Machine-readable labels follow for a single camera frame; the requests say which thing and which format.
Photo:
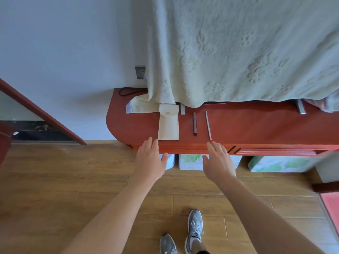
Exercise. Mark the green printed tissue pack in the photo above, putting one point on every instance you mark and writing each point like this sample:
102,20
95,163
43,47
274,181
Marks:
280,163

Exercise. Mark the white box with green print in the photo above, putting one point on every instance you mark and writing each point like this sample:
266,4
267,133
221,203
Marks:
190,161

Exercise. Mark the grey left sneaker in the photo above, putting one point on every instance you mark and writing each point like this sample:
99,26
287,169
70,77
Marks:
168,244

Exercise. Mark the dark brown chopstick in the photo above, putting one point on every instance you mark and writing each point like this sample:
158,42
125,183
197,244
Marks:
195,124

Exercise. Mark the grey sneaker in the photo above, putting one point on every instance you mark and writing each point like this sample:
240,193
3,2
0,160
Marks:
194,230
168,244

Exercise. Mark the person's right thumb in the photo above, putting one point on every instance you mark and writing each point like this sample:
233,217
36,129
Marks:
205,162

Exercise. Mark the person's left hand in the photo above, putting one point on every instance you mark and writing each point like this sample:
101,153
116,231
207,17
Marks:
149,163

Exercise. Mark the red floor mat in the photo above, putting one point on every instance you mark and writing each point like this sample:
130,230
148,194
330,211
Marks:
331,211

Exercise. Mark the person's right hand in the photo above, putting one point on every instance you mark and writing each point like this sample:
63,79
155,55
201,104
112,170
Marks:
219,166

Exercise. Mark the dark red wooden door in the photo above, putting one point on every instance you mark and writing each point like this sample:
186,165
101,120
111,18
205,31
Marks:
4,142

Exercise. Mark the white plastic container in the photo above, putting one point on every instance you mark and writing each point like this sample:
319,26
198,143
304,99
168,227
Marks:
171,160

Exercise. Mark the person's right leg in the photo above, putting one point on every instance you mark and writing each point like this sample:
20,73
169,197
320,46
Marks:
199,247

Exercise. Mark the person's right forearm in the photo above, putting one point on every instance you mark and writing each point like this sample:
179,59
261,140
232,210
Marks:
262,216

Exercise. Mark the person's left forearm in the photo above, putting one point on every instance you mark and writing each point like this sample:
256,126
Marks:
111,219

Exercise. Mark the pink cloth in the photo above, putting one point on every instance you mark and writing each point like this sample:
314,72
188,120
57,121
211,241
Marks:
319,104

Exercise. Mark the red wooden cabinet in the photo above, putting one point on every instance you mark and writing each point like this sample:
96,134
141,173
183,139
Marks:
251,124

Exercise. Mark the red-brown wooden door frame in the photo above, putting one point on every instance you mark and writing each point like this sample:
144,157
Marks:
42,111

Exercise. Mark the grey right sneaker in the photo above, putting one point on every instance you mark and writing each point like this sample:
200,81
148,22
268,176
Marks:
194,230

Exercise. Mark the grey wall socket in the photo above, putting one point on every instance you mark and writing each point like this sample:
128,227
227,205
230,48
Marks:
139,72

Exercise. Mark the silver metal chopstick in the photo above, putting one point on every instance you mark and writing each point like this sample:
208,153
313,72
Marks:
208,125

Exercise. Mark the person's left thumb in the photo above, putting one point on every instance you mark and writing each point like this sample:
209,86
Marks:
164,160

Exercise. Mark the cream embossed flower blanket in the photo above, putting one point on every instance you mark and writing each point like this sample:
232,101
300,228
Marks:
238,50

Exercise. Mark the cream fabric snap pouch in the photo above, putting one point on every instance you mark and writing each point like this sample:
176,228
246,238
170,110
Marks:
169,124

